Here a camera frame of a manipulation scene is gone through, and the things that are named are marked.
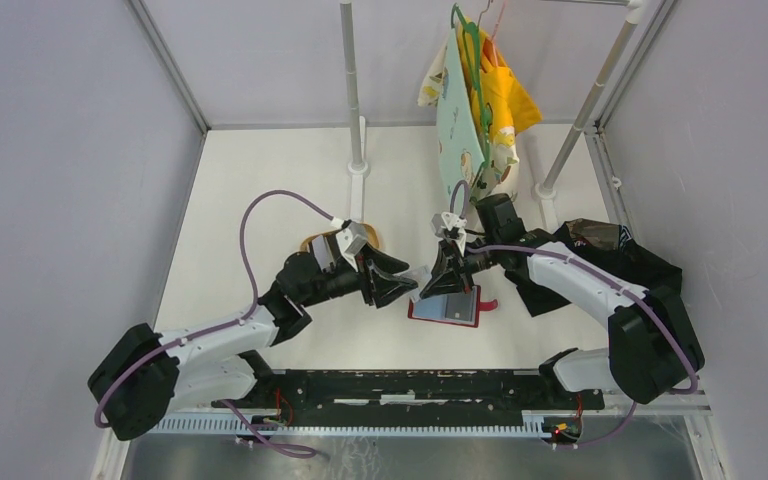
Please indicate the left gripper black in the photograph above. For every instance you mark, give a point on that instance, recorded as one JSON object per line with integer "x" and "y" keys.
{"x": 382, "y": 289}

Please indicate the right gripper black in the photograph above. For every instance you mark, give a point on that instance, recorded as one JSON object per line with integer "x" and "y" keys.
{"x": 447, "y": 275}

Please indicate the silver grey credit card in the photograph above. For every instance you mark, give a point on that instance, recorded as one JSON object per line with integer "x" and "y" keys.
{"x": 421, "y": 275}

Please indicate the black VIP credit card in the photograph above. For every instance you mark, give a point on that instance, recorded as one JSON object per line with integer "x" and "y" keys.
{"x": 460, "y": 308}

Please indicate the yellow oval card tray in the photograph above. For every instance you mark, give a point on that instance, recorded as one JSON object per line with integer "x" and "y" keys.
{"x": 303, "y": 246}

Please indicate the red card holder wallet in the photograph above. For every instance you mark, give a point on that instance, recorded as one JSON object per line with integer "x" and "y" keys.
{"x": 431, "y": 309}

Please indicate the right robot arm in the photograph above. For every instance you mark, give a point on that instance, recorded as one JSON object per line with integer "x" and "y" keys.
{"x": 652, "y": 347}

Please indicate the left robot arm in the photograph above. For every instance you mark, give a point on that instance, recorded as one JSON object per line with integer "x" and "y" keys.
{"x": 149, "y": 374}

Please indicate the stack of credit cards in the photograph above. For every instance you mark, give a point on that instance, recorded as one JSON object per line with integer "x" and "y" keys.
{"x": 326, "y": 250}

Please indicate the mint green cartoon cloth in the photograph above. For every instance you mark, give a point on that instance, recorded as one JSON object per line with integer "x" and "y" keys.
{"x": 460, "y": 154}

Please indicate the black clothes pile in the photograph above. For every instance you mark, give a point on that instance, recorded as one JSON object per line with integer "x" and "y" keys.
{"x": 608, "y": 246}

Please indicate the yellow garment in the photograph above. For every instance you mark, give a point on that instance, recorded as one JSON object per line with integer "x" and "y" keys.
{"x": 511, "y": 107}

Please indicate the green clothes hanger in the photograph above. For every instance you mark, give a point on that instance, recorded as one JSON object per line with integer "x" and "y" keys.
{"x": 470, "y": 34}

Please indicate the pink clothes hanger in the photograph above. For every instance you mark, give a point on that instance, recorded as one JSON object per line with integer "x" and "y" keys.
{"x": 495, "y": 26}

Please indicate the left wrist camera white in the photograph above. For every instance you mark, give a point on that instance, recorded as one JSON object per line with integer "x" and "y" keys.
{"x": 351, "y": 237}

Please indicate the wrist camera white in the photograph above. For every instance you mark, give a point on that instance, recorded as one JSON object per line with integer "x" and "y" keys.
{"x": 450, "y": 227}
{"x": 351, "y": 237}

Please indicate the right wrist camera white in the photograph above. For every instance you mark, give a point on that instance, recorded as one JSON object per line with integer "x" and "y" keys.
{"x": 450, "y": 227}

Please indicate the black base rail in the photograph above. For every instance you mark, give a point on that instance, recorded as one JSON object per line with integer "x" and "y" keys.
{"x": 418, "y": 398}

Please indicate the white slotted cable duct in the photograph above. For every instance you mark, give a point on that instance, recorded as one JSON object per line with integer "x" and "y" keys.
{"x": 227, "y": 423}

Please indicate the white clothes rack frame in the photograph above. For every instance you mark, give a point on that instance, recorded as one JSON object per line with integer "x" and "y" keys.
{"x": 544, "y": 192}

